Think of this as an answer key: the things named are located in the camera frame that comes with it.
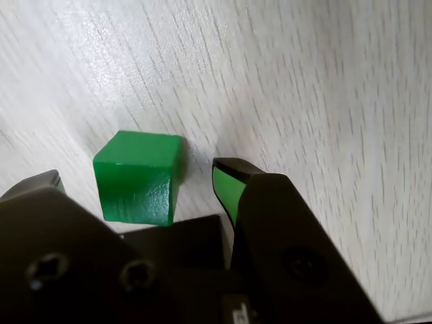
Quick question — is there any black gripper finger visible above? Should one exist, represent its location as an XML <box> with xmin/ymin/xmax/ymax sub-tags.
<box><xmin>212</xmin><ymin>157</ymin><xmax>385</xmax><ymax>324</ymax></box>
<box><xmin>0</xmin><ymin>169</ymin><xmax>185</xmax><ymax>324</ymax></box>

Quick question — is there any green wooden cube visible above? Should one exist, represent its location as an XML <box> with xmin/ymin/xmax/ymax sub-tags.
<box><xmin>92</xmin><ymin>130</ymin><xmax>184</xmax><ymax>227</ymax></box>

